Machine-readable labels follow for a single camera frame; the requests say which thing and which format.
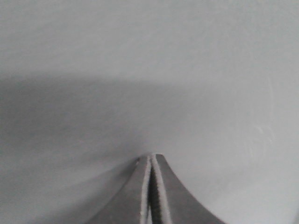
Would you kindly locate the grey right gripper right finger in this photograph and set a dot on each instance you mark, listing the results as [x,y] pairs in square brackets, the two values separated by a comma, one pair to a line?
[171,202]

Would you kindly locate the grey fridge door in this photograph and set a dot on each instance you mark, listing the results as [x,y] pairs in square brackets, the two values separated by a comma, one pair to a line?
[87,86]

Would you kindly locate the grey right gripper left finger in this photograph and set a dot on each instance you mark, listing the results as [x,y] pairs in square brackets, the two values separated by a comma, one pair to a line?
[130,205]

